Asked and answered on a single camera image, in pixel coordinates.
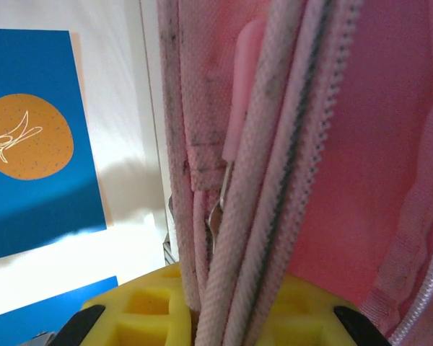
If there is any pink backpack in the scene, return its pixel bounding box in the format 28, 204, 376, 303
157, 0, 433, 346

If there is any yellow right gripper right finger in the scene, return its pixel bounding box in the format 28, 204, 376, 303
270, 274, 393, 346

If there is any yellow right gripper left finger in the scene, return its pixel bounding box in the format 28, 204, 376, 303
56, 265, 195, 346

